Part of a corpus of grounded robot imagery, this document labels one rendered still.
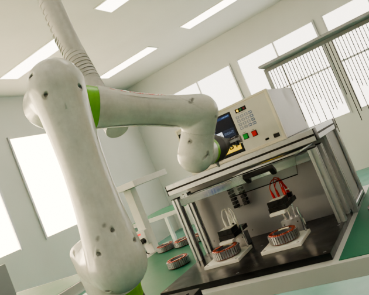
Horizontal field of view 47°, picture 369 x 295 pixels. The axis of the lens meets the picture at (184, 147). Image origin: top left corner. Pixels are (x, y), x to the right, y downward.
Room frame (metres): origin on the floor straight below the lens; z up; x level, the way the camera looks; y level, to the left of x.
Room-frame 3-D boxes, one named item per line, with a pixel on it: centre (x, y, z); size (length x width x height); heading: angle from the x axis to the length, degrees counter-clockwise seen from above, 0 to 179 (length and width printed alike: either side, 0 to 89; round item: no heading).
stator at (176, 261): (2.00, 0.23, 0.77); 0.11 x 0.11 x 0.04
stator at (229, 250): (1.66, 0.00, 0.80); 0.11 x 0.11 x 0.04
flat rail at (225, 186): (1.69, -0.15, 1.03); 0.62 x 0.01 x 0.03; 61
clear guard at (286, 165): (1.52, -0.26, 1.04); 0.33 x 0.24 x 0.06; 151
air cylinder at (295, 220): (1.67, -0.28, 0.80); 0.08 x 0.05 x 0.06; 61
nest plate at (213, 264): (1.66, 0.00, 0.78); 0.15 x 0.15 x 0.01; 61
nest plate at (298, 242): (1.54, -0.21, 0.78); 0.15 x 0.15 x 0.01; 61
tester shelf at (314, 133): (1.88, -0.26, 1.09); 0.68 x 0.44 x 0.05; 61
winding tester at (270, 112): (1.88, -0.27, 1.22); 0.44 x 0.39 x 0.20; 61
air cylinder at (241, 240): (1.79, -0.07, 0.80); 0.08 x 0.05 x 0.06; 61
